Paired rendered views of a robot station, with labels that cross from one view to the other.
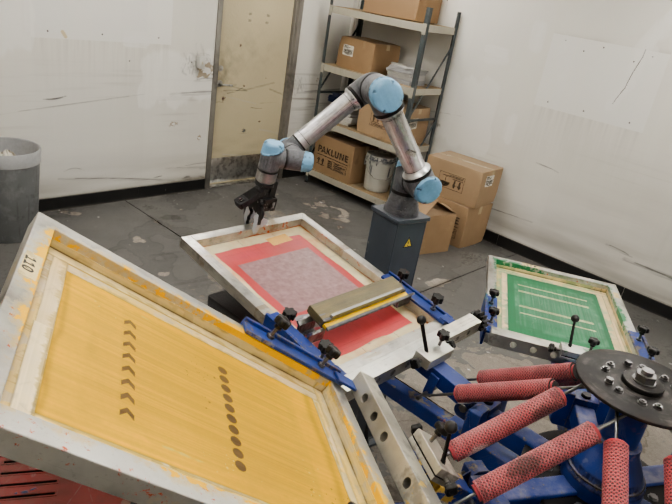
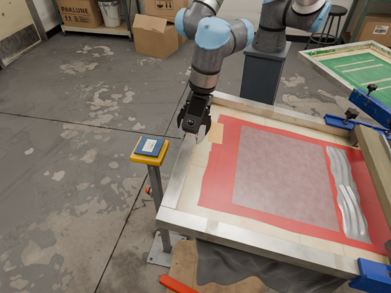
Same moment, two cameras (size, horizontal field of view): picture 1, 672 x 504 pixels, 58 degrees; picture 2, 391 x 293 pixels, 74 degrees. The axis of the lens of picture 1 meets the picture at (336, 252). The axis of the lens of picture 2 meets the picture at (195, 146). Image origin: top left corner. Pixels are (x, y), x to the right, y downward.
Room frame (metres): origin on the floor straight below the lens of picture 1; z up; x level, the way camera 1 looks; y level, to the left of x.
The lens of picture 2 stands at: (1.61, 0.60, 1.70)
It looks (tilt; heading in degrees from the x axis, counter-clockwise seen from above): 44 degrees down; 332
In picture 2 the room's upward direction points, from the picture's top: straight up
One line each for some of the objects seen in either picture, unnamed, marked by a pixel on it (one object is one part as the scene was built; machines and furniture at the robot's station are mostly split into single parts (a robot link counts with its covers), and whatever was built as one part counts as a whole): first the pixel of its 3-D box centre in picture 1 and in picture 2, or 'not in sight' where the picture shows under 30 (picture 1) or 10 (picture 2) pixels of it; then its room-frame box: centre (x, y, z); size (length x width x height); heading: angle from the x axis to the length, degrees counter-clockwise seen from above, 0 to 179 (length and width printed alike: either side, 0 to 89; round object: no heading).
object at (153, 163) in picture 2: not in sight; (160, 210); (2.36, 0.41, 0.48); 0.22 x 0.22 x 0.96; 50
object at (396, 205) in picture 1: (403, 200); (270, 35); (2.48, -0.24, 1.25); 0.15 x 0.15 x 0.10
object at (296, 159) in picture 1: (296, 159); (227, 35); (2.18, 0.20, 1.43); 0.11 x 0.11 x 0.08; 22
